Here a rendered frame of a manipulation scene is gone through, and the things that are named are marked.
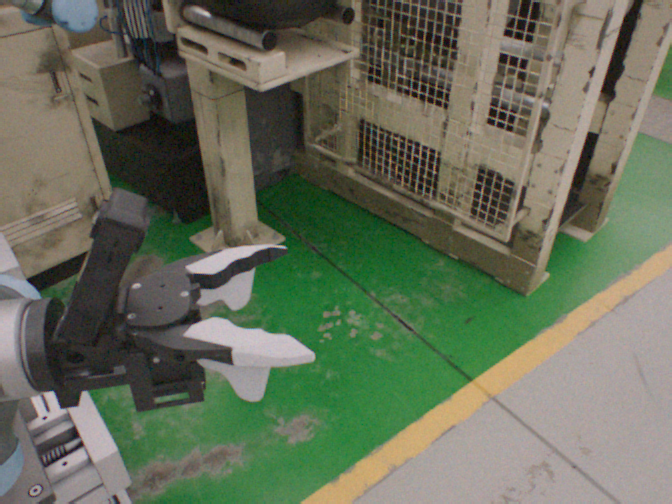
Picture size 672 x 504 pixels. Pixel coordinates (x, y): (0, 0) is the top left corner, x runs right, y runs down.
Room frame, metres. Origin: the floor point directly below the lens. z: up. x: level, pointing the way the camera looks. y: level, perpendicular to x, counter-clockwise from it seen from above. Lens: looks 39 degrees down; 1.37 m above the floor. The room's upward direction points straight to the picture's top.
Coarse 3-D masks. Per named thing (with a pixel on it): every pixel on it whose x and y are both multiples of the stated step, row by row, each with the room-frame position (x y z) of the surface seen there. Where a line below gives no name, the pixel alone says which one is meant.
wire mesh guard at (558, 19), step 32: (352, 0) 1.87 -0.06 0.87; (448, 0) 1.63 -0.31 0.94; (544, 0) 1.43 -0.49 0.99; (384, 32) 1.77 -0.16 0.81; (448, 64) 1.61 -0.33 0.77; (544, 64) 1.41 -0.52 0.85; (352, 96) 1.86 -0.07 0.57; (480, 96) 1.52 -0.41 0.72; (544, 96) 1.41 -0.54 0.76; (352, 128) 1.86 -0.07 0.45; (416, 128) 1.67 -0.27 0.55; (448, 128) 1.59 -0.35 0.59; (448, 160) 1.58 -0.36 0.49; (416, 192) 1.65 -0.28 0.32; (480, 192) 1.49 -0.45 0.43; (480, 224) 1.47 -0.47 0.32
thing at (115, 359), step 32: (128, 288) 0.34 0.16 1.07; (160, 288) 0.33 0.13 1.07; (192, 288) 0.34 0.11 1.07; (32, 320) 0.29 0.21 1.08; (128, 320) 0.29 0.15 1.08; (160, 320) 0.29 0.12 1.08; (192, 320) 0.31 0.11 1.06; (32, 352) 0.27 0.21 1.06; (64, 352) 0.29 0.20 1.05; (96, 352) 0.29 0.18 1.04; (128, 352) 0.28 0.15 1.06; (64, 384) 0.28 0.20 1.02; (96, 384) 0.29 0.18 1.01; (160, 384) 0.28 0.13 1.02; (192, 384) 0.28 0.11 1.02
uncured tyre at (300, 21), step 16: (208, 0) 1.46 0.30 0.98; (224, 0) 1.40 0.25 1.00; (240, 0) 1.39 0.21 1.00; (256, 0) 1.40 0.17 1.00; (272, 0) 1.43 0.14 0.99; (288, 0) 1.46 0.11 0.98; (304, 0) 1.50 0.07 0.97; (320, 0) 1.54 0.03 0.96; (336, 0) 1.59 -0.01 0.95; (240, 16) 1.43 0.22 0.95; (256, 16) 1.43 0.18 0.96; (272, 16) 1.44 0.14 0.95; (288, 16) 1.47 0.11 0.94; (304, 16) 1.51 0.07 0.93; (320, 16) 1.59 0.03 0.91
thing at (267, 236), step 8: (200, 232) 1.84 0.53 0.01; (208, 232) 1.84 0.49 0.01; (264, 232) 1.84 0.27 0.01; (272, 232) 1.84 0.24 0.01; (192, 240) 1.79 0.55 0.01; (200, 240) 1.79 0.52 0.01; (208, 240) 1.79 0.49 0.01; (256, 240) 1.78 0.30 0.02; (264, 240) 1.79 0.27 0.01; (272, 240) 1.79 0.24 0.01; (280, 240) 1.79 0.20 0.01; (208, 248) 1.74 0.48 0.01; (224, 248) 1.74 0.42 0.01
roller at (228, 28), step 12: (192, 12) 1.61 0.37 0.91; (204, 12) 1.58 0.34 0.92; (216, 12) 1.57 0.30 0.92; (204, 24) 1.57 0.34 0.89; (216, 24) 1.53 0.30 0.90; (228, 24) 1.50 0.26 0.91; (240, 24) 1.48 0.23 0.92; (240, 36) 1.46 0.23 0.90; (252, 36) 1.43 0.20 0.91; (264, 36) 1.41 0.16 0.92; (276, 36) 1.43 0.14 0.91; (264, 48) 1.41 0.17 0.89
